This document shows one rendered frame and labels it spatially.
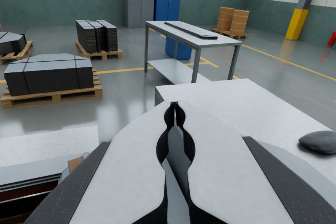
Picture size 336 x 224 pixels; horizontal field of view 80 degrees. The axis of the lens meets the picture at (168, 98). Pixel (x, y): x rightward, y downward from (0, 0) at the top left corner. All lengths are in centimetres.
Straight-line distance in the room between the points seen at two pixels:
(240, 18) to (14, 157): 755
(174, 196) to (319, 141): 55
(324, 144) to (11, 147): 137
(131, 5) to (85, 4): 165
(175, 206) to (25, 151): 80
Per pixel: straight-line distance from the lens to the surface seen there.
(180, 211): 80
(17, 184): 99
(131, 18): 816
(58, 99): 313
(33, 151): 123
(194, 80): 258
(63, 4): 844
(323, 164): 86
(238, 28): 802
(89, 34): 460
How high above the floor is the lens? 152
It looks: 29 degrees down
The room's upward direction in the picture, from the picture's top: 5 degrees clockwise
